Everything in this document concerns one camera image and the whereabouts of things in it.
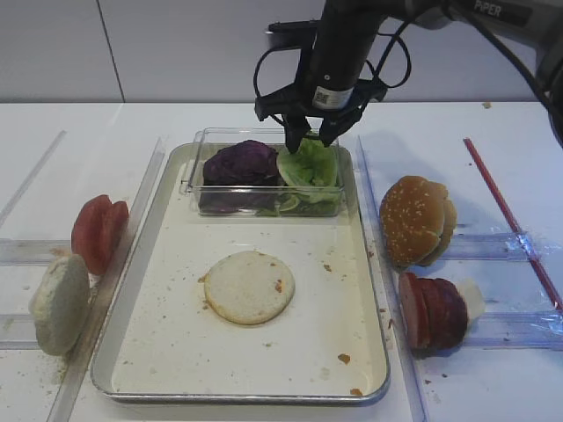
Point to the tomato slice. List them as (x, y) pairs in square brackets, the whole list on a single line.
[(114, 221), (86, 232)]

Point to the bun behind sesame top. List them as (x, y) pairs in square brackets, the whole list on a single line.
[(450, 222)]

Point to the green lettuce in container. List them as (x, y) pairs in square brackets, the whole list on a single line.
[(302, 204)]

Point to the upper left clear track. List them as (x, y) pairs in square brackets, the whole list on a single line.
[(32, 252)]

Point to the standing bun slice left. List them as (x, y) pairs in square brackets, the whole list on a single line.
[(59, 305)]

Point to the red plastic strip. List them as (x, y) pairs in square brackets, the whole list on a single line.
[(513, 223)]

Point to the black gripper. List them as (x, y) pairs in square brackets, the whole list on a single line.
[(328, 84)]

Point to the clear plastic container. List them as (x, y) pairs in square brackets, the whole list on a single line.
[(210, 140)]

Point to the white pusher block right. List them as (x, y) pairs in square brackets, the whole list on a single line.
[(473, 299)]

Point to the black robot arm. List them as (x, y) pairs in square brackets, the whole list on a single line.
[(527, 33)]

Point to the clear track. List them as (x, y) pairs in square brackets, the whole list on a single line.
[(17, 332), (538, 330), (32, 252), (498, 246)]

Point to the lower left clear track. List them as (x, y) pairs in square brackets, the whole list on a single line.
[(17, 332)]

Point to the front tomato slice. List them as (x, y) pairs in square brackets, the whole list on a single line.
[(86, 232)]

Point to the lower right clear track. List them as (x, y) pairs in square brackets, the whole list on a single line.
[(538, 330)]

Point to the clear rail of tray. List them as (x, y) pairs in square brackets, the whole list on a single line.
[(393, 326), (80, 357)]

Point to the metal baking tray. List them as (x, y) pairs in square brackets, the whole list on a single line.
[(163, 343)]

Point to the upper right clear track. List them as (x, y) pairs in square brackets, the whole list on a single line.
[(498, 246)]

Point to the green lettuce leaf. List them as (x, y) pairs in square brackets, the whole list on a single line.
[(313, 164)]

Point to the bottom bun slice on tray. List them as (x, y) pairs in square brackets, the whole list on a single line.
[(249, 287)]

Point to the rear tomato slice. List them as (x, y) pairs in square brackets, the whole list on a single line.
[(114, 221)]

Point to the clear rail right of tray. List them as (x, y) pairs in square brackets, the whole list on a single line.
[(393, 326)]

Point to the clear rail left of tray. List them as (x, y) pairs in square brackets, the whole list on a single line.
[(80, 357)]

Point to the purple cabbage leaves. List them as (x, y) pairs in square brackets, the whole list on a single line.
[(247, 163)]

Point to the sliced meat patties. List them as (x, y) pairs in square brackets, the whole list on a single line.
[(435, 313)]

